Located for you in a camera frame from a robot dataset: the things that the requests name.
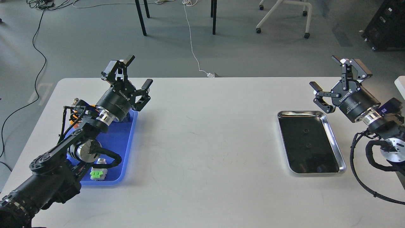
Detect black table legs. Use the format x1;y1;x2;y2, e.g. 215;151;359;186
134;0;218;36

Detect blue plastic tray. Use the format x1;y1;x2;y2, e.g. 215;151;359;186
80;109;138;186

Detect black equipment case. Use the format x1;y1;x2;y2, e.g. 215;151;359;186
361;0;405;51

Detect black cable on floor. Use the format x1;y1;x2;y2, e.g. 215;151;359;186
0;0;72;171

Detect white object at right edge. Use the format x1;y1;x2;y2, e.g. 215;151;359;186
394;76;405;99

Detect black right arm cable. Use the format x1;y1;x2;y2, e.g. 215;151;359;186
350;131;405;205

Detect white cable on floor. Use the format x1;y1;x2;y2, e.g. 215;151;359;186
73;0;215;78

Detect silver metal tray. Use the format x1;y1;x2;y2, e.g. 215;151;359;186
277;110;346;176

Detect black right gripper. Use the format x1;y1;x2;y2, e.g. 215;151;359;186
309;56;381;123

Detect black connector with yellow green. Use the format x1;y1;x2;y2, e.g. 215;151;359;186
121;112;133;123

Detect orange industrial part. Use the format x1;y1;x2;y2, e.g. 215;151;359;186
69;108;84;129

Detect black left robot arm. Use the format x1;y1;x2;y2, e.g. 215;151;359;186
1;55;153;228

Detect white rolling chair base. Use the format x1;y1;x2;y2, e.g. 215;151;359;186
255;0;313;39

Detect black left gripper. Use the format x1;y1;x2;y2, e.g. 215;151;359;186
96;55;153;122

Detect green and grey connector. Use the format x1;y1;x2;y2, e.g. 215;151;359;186
90;158;108;181

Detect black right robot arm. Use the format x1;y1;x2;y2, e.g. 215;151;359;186
310;56;404;174

